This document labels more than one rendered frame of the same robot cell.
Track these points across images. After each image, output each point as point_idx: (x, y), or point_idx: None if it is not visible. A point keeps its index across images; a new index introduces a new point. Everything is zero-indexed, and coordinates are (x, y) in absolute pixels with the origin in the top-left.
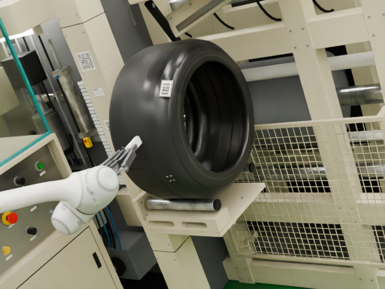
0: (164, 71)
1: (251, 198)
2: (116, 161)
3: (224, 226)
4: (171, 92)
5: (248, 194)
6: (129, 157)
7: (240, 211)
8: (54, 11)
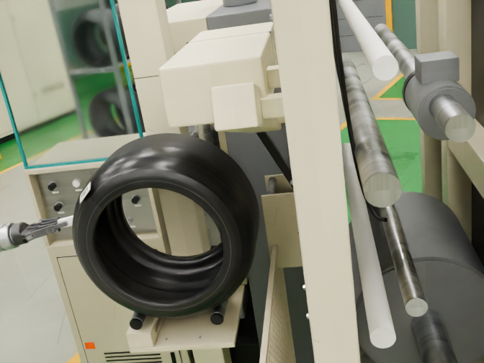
0: (99, 174)
1: (199, 345)
2: (35, 226)
3: (140, 347)
4: (88, 199)
5: (208, 339)
6: (39, 230)
7: (173, 347)
8: (184, 45)
